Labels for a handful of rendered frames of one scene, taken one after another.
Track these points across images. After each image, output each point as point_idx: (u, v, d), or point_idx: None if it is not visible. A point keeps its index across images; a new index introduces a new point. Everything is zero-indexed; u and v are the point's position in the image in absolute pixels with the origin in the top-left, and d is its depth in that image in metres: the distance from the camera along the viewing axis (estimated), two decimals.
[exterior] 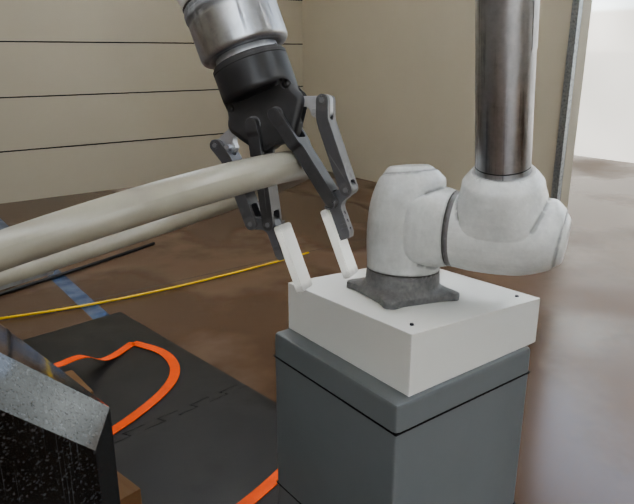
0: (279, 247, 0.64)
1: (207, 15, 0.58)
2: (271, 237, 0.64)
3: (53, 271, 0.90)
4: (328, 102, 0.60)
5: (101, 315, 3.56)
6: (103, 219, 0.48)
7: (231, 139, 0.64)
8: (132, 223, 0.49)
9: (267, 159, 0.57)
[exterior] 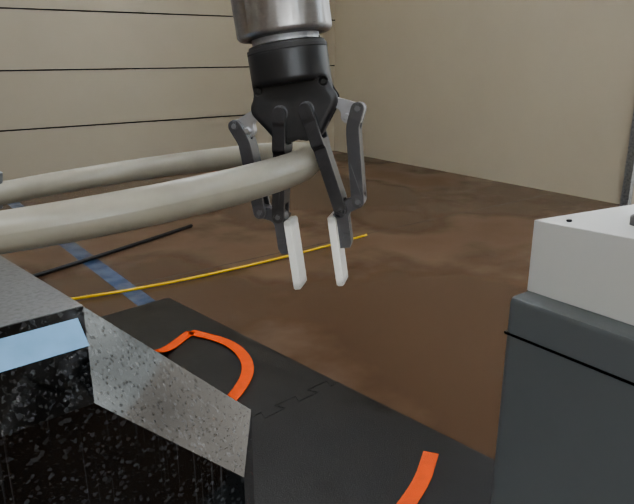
0: (284, 241, 0.63)
1: None
2: (278, 229, 0.63)
3: (2, 205, 0.83)
4: (363, 112, 0.58)
5: (146, 301, 3.06)
6: (137, 215, 0.45)
7: (251, 122, 0.61)
8: (163, 221, 0.47)
9: (294, 162, 0.56)
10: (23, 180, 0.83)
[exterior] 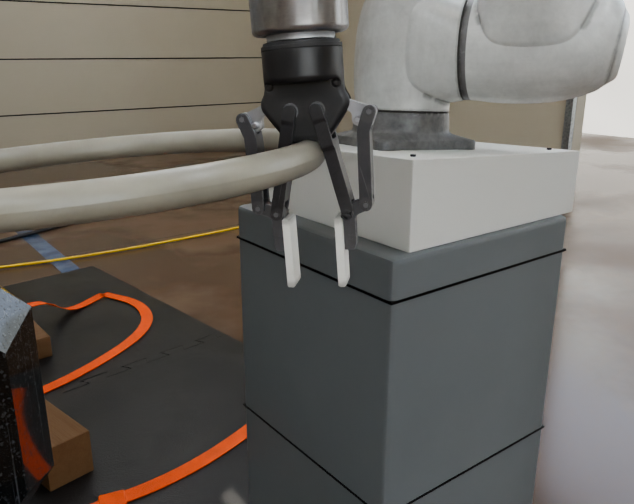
0: (281, 238, 0.63)
1: None
2: (275, 226, 0.63)
3: None
4: (374, 115, 0.58)
5: (71, 269, 3.24)
6: (143, 201, 0.45)
7: (260, 118, 0.61)
8: (169, 208, 0.46)
9: (301, 154, 0.55)
10: (18, 149, 0.81)
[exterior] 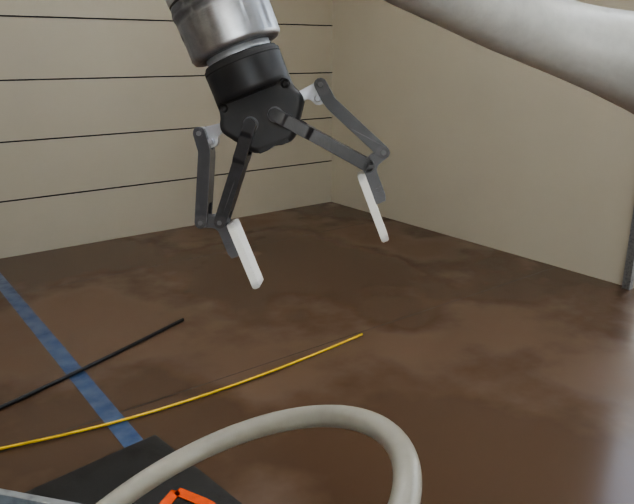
0: (231, 244, 0.63)
1: (207, 11, 0.55)
2: (222, 235, 0.63)
3: None
4: (327, 83, 0.59)
5: (132, 439, 2.96)
6: None
7: (217, 134, 0.61)
8: None
9: (415, 486, 0.63)
10: (106, 502, 0.85)
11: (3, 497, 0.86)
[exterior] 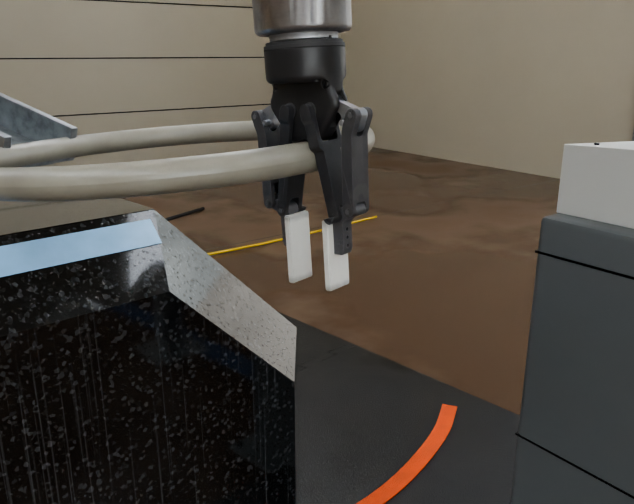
0: (287, 234, 0.65)
1: None
2: (283, 222, 0.65)
3: (74, 157, 0.92)
4: (356, 120, 0.55)
5: None
6: (243, 173, 0.56)
7: (271, 115, 0.63)
8: (261, 180, 0.57)
9: None
10: (93, 136, 0.92)
11: (8, 101, 0.93)
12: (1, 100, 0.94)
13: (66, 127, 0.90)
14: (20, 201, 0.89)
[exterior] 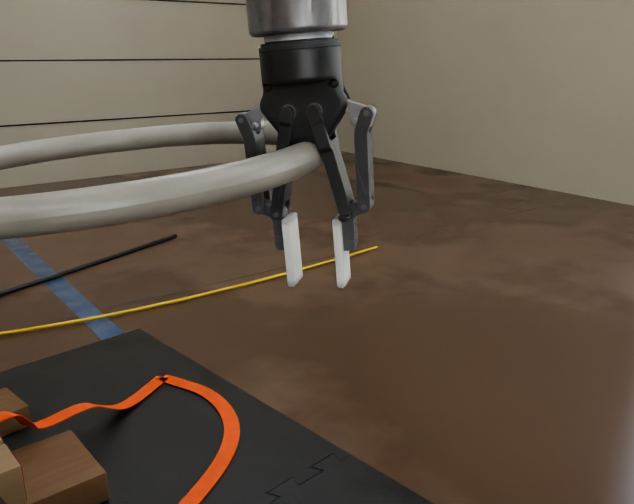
0: (281, 238, 0.64)
1: None
2: (276, 226, 0.63)
3: None
4: (372, 117, 0.57)
5: (112, 333, 2.51)
6: (275, 178, 0.53)
7: (259, 118, 0.61)
8: (284, 183, 0.55)
9: None
10: None
11: None
12: None
13: None
14: None
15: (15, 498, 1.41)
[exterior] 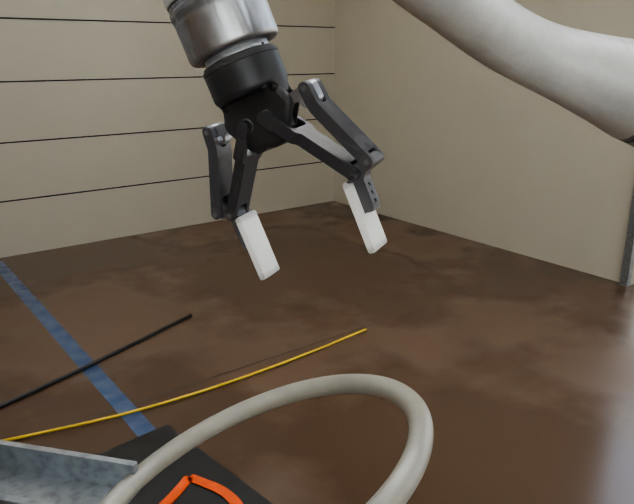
0: (243, 236, 0.67)
1: (186, 22, 0.56)
2: (235, 226, 0.67)
3: None
4: (310, 87, 0.56)
5: (145, 429, 3.07)
6: None
7: (224, 133, 0.64)
8: None
9: (428, 432, 0.74)
10: (151, 460, 0.97)
11: (60, 456, 0.97)
12: (53, 456, 0.97)
13: (127, 466, 0.94)
14: None
15: None
